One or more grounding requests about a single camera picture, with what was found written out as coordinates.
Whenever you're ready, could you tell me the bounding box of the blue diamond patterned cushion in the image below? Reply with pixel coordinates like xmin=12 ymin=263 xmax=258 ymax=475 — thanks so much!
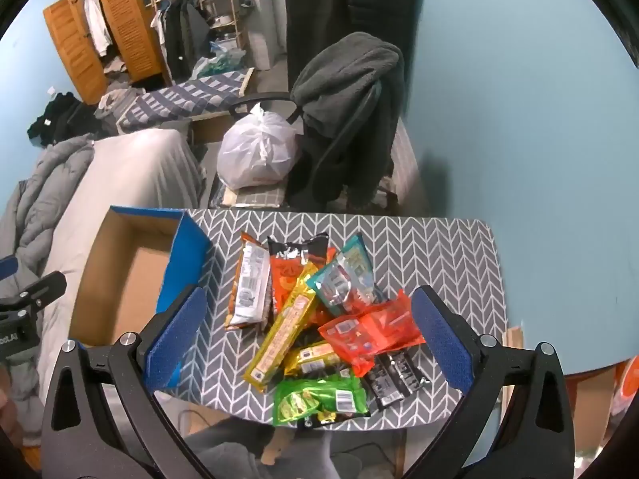
xmin=116 ymin=67 xmax=255 ymax=133

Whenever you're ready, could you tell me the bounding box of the long gold snack packet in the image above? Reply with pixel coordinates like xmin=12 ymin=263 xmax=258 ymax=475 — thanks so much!
xmin=284 ymin=340 xmax=345 ymax=377
xmin=243 ymin=274 xmax=320 ymax=394

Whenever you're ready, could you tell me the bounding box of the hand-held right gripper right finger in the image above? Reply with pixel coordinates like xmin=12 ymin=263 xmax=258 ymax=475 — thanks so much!
xmin=399 ymin=284 xmax=577 ymax=479

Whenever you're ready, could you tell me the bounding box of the person's left hand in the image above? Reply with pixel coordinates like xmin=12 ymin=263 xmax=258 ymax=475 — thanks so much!
xmin=0 ymin=365 xmax=25 ymax=455

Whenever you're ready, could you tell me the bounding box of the red translucent snack packet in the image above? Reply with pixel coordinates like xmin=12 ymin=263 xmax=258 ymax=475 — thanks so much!
xmin=318 ymin=289 xmax=426 ymax=377

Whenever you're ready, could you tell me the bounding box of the grey clothing pile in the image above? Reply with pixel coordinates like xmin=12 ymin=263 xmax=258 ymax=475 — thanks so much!
xmin=95 ymin=87 xmax=145 ymax=121

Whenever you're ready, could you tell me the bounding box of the grey chevron tablecloth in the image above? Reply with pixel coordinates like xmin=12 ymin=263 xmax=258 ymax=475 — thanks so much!
xmin=150 ymin=208 xmax=510 ymax=432

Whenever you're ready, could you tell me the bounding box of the black hanging jacket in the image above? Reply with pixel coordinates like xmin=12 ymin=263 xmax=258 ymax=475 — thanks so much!
xmin=284 ymin=0 xmax=427 ymax=111

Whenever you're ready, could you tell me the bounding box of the bed with grey sheet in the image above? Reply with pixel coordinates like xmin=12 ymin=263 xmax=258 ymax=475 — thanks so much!
xmin=37 ymin=129 xmax=205 ymax=410

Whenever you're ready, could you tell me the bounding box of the pile of plastic bags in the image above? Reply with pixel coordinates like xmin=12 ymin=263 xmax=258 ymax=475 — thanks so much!
xmin=192 ymin=40 xmax=248 ymax=78

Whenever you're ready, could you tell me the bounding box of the green snack packet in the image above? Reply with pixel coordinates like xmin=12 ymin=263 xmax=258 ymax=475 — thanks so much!
xmin=273 ymin=374 xmax=371 ymax=427

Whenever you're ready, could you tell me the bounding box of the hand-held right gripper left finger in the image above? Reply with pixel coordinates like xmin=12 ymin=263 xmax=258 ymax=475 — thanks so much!
xmin=40 ymin=284 xmax=220 ymax=479

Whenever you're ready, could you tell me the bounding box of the blue-edged cardboard box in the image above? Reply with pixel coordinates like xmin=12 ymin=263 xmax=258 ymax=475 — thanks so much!
xmin=67 ymin=204 xmax=213 ymax=390

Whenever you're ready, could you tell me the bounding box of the white plastic bag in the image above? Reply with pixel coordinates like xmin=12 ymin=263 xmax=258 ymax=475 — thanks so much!
xmin=216 ymin=102 xmax=304 ymax=190

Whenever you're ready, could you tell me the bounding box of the rack of dark clothes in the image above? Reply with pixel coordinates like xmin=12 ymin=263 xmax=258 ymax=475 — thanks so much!
xmin=150 ymin=0 xmax=210 ymax=85

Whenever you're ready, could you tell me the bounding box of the white shirt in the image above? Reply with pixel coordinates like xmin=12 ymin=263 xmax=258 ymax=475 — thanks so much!
xmin=82 ymin=0 xmax=113 ymax=58

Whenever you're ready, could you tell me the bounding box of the wooden wardrobe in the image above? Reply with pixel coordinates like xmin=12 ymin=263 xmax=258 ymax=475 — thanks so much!
xmin=42 ymin=0 xmax=168 ymax=105

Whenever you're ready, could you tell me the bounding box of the black orange snack packet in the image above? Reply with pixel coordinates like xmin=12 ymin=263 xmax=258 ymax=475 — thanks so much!
xmin=267 ymin=234 xmax=336 ymax=330

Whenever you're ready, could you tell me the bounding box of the brown orange snack packet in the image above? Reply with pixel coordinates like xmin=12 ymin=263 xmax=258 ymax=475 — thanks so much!
xmin=224 ymin=231 xmax=273 ymax=330

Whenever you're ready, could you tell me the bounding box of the grey quilt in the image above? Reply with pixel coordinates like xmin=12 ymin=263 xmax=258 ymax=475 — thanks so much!
xmin=0 ymin=135 xmax=95 ymax=430

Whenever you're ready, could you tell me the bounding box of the grey checked seat cushion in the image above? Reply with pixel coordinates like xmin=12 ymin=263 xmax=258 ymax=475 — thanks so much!
xmin=210 ymin=180 xmax=290 ymax=209

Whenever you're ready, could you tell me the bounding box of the pile of black clothes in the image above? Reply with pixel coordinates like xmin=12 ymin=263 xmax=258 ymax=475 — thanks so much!
xmin=26 ymin=91 xmax=108 ymax=146

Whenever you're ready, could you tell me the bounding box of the teal snack packet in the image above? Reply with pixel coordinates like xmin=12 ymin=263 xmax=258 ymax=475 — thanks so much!
xmin=306 ymin=234 xmax=385 ymax=317

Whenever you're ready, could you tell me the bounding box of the dark grey fleece blanket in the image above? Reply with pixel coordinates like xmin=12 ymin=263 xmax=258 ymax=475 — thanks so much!
xmin=290 ymin=31 xmax=405 ymax=210

